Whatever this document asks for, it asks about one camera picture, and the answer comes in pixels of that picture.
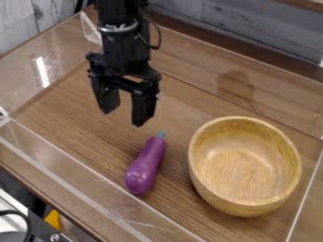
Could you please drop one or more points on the brown wooden bowl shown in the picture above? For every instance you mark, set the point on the brown wooden bowl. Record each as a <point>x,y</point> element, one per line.
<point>245,165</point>

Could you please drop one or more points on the yellow black device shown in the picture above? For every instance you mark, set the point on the yellow black device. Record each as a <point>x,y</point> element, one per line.
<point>47,228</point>

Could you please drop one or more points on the clear acrylic tray wall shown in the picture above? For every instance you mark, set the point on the clear acrylic tray wall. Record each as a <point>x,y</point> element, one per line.
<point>90,199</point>

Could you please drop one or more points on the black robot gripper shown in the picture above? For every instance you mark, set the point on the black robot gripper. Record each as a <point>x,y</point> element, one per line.
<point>121,68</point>

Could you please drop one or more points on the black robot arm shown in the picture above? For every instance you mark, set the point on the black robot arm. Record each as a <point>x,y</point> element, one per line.
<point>122,11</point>

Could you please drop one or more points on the clear acrylic corner bracket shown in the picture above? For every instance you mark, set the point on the clear acrylic corner bracket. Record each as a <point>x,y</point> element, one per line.
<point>90,30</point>

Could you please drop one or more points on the purple toy eggplant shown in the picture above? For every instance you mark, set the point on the purple toy eggplant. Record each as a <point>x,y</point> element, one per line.
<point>142,171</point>

